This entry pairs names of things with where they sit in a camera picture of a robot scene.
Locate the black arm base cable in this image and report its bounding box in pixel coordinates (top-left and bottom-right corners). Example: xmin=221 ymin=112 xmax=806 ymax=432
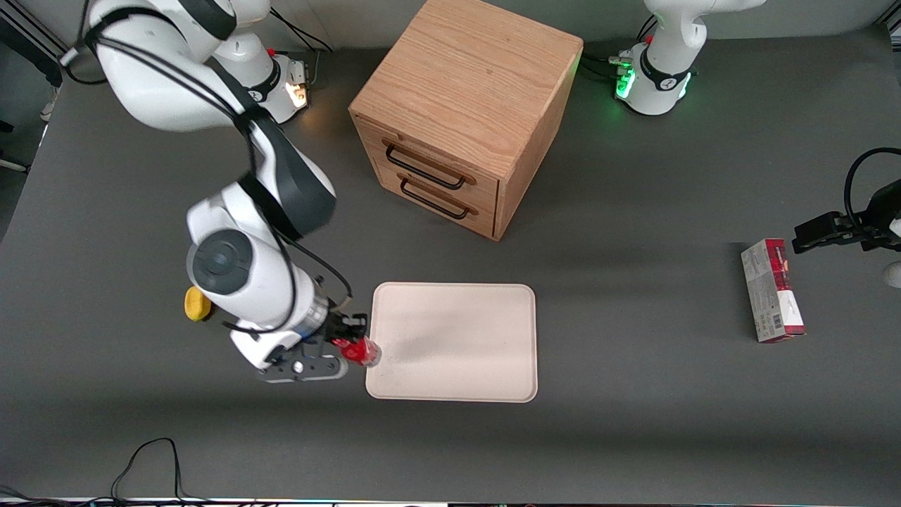
xmin=267 ymin=7 xmax=334 ymax=78
xmin=581 ymin=15 xmax=659 ymax=82

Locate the black looped gripper cable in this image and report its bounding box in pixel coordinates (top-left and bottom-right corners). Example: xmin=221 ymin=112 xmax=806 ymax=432
xmin=843 ymin=147 xmax=901 ymax=227

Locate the black left arm base cable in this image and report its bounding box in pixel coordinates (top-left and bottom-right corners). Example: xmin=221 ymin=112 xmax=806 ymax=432
xmin=581 ymin=15 xmax=659 ymax=82

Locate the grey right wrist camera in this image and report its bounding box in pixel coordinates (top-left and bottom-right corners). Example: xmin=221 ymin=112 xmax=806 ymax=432
xmin=256 ymin=355 xmax=350 ymax=384

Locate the black right arm base cable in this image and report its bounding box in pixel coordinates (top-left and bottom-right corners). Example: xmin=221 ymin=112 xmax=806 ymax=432
xmin=267 ymin=7 xmax=334 ymax=78

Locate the black wire drawer handle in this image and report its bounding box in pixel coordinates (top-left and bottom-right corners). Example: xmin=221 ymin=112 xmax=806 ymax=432
xmin=398 ymin=176 xmax=472 ymax=220
xmin=384 ymin=141 xmax=467 ymax=191

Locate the black cable along right arm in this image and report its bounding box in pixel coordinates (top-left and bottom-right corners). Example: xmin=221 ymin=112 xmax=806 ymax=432
xmin=83 ymin=0 xmax=353 ymax=332

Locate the cream rectangular tray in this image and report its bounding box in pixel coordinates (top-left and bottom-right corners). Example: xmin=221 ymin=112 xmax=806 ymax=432
xmin=365 ymin=282 xmax=539 ymax=403

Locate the wooden two-drawer cabinet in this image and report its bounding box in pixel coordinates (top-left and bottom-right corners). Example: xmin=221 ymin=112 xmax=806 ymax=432
xmin=348 ymin=0 xmax=584 ymax=242

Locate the small coke bottle red cap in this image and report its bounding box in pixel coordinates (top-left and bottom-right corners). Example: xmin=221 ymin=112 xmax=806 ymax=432
xmin=331 ymin=337 xmax=383 ymax=370

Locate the yellow round object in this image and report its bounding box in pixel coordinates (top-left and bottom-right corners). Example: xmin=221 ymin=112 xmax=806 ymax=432
xmin=184 ymin=287 xmax=213 ymax=323

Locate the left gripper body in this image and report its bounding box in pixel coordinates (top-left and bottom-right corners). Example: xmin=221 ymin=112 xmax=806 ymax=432
xmin=843 ymin=180 xmax=901 ymax=251

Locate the black cable on table edge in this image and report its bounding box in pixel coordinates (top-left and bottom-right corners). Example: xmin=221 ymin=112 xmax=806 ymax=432
xmin=0 ymin=437 xmax=212 ymax=507

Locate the wooden drawer front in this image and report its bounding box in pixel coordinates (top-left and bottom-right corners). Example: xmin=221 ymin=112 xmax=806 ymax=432
xmin=375 ymin=163 xmax=498 ymax=237
xmin=356 ymin=116 xmax=500 ymax=206

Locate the red plaid cardboard box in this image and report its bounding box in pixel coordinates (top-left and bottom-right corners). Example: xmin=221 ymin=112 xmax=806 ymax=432
xmin=741 ymin=238 xmax=807 ymax=344

